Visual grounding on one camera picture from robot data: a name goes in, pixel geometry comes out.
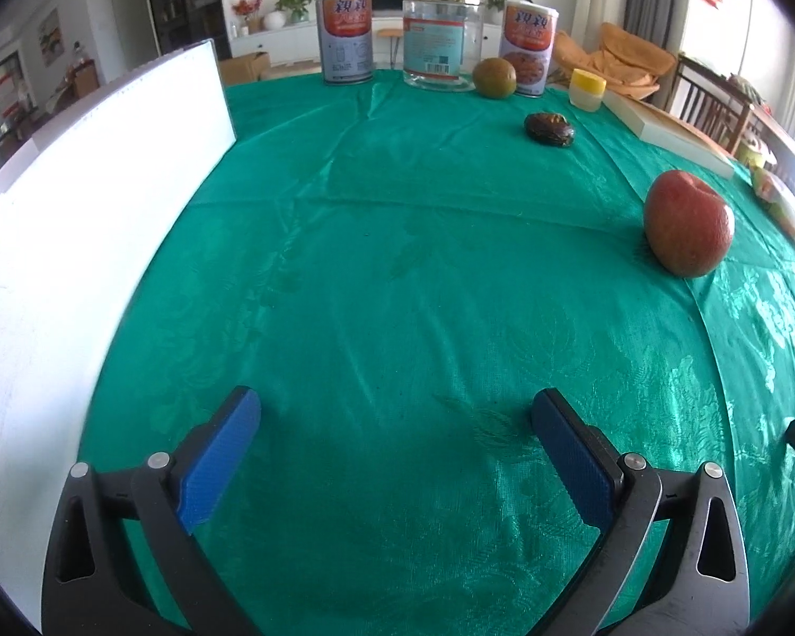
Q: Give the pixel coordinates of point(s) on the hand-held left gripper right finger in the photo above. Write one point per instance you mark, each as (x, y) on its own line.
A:
(573, 460)

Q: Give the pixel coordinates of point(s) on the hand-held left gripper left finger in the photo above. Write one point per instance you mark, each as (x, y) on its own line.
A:
(218, 464)

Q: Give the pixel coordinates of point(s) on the red apple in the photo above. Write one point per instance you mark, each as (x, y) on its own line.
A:
(687, 224)

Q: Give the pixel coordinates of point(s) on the dark wrinkled round fruit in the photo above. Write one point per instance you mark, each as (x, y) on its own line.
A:
(550, 128)

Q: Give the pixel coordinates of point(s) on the snack bag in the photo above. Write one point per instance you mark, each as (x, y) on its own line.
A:
(785, 205)

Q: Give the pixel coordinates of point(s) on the green tablecloth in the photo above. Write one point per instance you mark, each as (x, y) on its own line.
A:
(404, 278)

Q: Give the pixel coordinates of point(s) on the white foam board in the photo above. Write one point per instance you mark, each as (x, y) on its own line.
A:
(73, 245)

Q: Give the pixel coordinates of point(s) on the yellow-green toy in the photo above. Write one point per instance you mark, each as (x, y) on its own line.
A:
(752, 152)

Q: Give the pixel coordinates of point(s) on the flat white box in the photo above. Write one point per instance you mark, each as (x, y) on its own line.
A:
(669, 132)

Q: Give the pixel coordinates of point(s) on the dark wooden chair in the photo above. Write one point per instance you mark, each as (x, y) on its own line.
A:
(709, 106)

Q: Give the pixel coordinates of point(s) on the small yellow-lidded jar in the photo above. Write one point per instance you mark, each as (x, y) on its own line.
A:
(587, 88)

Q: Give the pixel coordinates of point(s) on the brown-green kiwi fruit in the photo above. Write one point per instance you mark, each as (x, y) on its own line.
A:
(494, 77)

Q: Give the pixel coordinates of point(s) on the brown cardboard box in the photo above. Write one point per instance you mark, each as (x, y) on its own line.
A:
(242, 69)

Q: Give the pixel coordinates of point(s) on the orange bean bag chair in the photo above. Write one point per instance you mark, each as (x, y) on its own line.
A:
(623, 56)

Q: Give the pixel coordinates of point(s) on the white and red tin can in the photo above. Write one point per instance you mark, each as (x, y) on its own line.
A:
(528, 46)

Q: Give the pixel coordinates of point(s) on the white television cabinet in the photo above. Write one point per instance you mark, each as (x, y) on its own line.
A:
(285, 40)

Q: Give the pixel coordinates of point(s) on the clear glass jar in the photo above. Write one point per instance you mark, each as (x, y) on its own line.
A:
(442, 36)

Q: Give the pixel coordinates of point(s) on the grey and red tin can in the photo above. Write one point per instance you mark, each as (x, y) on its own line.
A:
(346, 36)

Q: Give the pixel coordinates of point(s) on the red flowers in vase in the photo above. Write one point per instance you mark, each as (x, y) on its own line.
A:
(246, 10)

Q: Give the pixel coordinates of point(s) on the dark display cabinet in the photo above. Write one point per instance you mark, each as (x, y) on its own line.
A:
(179, 0)

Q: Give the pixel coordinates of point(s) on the leafy potted plant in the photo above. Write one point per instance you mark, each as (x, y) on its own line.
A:
(297, 3)

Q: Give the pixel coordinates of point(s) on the framed wall picture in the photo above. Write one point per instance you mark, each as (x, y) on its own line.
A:
(50, 36)

